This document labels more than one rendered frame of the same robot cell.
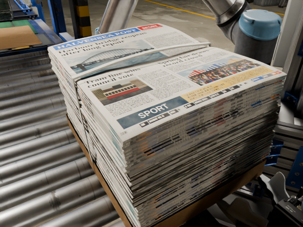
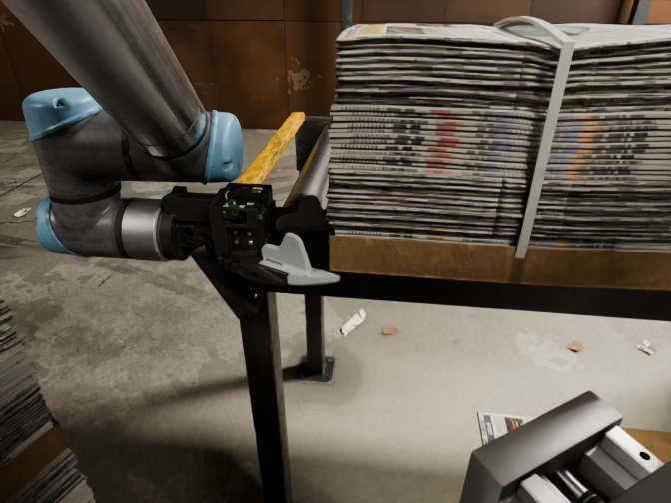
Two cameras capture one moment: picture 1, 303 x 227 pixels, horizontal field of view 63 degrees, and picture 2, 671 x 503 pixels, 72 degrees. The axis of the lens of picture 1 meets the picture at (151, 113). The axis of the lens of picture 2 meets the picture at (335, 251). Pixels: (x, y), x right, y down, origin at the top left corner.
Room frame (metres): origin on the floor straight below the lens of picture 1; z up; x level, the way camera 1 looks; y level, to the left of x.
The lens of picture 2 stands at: (0.61, -0.54, 1.08)
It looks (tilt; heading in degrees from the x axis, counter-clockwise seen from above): 31 degrees down; 128
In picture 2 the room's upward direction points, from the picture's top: straight up
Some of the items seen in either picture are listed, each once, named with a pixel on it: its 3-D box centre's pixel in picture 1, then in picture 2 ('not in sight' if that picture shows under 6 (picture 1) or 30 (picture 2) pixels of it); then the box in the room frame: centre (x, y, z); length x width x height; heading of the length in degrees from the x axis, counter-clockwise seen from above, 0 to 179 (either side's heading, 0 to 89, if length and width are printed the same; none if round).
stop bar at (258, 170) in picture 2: not in sight; (275, 146); (0.00, 0.06, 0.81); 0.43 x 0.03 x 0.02; 121
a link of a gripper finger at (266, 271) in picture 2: not in sight; (262, 264); (0.28, -0.25, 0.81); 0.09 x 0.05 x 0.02; 4
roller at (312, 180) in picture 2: not in sight; (318, 167); (0.08, 0.09, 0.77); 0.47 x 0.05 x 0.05; 121
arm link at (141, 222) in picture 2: not in sight; (158, 229); (0.14, -0.28, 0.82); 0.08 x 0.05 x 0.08; 121
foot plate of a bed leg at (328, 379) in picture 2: not in sight; (316, 367); (-0.10, 0.28, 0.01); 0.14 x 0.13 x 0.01; 121
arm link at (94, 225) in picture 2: not in sight; (94, 224); (0.08, -0.33, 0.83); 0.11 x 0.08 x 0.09; 31
